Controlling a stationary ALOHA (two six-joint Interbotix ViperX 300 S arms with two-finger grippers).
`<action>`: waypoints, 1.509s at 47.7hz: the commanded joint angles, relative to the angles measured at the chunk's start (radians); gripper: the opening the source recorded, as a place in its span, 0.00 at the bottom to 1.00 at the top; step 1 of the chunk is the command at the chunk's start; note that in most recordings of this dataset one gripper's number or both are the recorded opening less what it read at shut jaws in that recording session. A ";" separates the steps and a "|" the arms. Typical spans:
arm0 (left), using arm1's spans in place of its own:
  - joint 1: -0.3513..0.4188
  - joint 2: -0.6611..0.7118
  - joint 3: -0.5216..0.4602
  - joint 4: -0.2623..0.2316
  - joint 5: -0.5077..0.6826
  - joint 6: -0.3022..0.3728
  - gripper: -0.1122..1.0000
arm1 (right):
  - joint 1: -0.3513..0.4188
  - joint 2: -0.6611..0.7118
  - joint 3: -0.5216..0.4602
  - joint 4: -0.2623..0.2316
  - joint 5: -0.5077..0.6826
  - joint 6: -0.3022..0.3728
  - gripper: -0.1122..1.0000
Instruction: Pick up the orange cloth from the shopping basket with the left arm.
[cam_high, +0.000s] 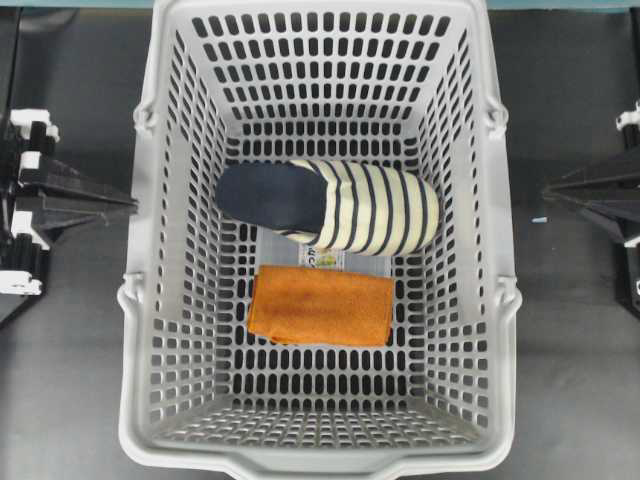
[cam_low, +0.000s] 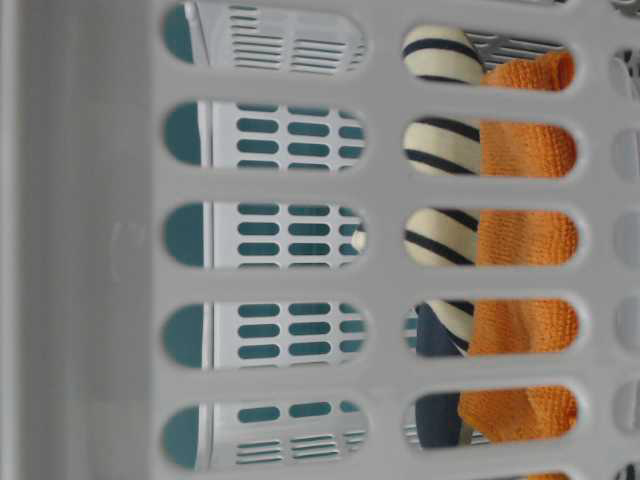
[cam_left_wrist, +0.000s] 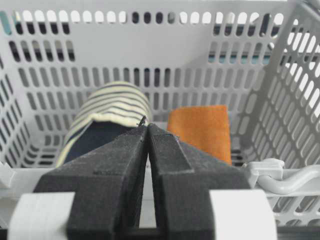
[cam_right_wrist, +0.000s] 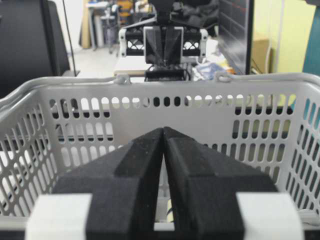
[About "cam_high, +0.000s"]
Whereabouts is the navy striped slipper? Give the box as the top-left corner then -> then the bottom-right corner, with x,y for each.
215,159 -> 440,257

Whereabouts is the folded orange cloth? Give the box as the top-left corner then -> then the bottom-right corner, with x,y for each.
247,265 -> 394,348

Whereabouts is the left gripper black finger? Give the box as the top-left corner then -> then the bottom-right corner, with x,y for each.
19,158 -> 136,205
19,193 -> 138,235

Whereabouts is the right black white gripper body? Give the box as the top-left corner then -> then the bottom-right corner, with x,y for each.
616,101 -> 639,310

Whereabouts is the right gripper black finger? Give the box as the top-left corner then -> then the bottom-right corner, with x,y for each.
543,189 -> 639,245
542,158 -> 639,196

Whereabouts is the grey plastic shopping basket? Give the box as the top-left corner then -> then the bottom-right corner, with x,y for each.
117,1 -> 522,479

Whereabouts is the small label sticker in basket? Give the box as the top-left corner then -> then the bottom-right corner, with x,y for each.
299,245 -> 346,271

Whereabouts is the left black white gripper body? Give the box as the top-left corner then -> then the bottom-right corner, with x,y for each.
1,109 -> 59,294

